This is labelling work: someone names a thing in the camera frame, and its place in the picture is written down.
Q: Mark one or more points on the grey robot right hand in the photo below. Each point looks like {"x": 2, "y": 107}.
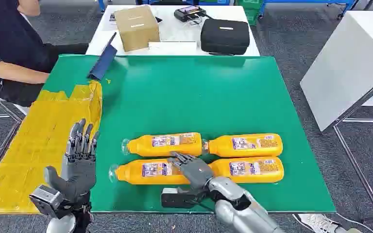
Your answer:
{"x": 196, "y": 172}

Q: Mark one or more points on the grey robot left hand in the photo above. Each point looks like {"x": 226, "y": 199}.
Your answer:
{"x": 78, "y": 173}

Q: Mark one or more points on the orange drink bottle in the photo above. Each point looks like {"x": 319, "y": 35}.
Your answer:
{"x": 131, "y": 175}
{"x": 250, "y": 177}
{"x": 141, "y": 146}
{"x": 225, "y": 148}

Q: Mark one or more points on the yellow plastic sheet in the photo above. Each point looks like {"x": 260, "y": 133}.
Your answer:
{"x": 28, "y": 151}

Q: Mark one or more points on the green table mat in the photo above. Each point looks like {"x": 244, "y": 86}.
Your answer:
{"x": 205, "y": 96}

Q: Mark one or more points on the navy blue folder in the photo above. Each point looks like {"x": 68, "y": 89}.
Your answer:
{"x": 103, "y": 62}

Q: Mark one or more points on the flat white box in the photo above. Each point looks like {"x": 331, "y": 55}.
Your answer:
{"x": 172, "y": 48}

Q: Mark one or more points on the white shoe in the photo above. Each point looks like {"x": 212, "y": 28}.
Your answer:
{"x": 318, "y": 223}

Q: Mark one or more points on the black zip case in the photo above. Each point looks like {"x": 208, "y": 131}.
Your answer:
{"x": 225, "y": 37}

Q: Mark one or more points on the person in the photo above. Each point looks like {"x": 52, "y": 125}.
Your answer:
{"x": 6, "y": 35}

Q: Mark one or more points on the brown cardboard box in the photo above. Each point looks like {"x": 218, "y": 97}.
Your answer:
{"x": 136, "y": 27}

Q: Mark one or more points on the black handheld controller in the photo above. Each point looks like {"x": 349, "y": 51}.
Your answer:
{"x": 189, "y": 13}

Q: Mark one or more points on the green plastic crate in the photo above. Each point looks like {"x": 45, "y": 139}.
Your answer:
{"x": 250, "y": 11}

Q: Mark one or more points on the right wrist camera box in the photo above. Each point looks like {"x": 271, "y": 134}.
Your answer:
{"x": 173, "y": 199}

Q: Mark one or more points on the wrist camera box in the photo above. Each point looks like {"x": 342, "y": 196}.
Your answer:
{"x": 173, "y": 199}
{"x": 46, "y": 199}

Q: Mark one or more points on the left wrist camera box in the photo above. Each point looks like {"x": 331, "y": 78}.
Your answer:
{"x": 46, "y": 199}

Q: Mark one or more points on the metal chair frame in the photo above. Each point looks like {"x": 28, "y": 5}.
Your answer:
{"x": 0, "y": 106}

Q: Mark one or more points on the white table with metal frame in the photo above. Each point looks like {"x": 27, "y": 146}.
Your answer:
{"x": 347, "y": 67}

